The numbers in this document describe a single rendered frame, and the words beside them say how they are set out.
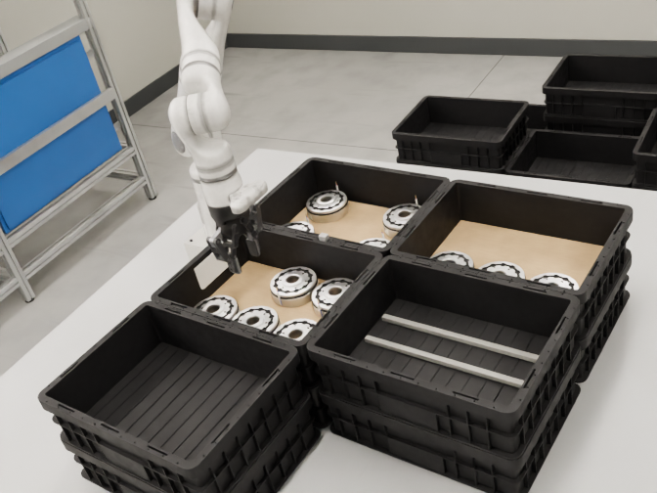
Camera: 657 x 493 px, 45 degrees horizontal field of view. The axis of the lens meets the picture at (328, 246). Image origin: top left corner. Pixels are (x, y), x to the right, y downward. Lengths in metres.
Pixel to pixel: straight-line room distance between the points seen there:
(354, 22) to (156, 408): 3.89
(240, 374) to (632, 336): 0.79
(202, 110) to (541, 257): 0.77
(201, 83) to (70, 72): 2.25
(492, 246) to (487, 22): 3.13
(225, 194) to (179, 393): 0.40
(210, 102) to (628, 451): 0.94
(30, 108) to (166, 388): 2.13
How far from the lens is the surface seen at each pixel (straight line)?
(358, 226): 1.89
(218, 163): 1.43
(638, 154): 2.54
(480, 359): 1.49
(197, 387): 1.58
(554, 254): 1.73
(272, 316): 1.64
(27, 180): 3.56
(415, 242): 1.68
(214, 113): 1.38
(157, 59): 5.30
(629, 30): 4.59
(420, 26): 4.97
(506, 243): 1.77
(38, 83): 3.57
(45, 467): 1.78
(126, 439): 1.40
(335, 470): 1.53
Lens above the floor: 1.86
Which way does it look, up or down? 34 degrees down
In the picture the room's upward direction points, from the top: 13 degrees counter-clockwise
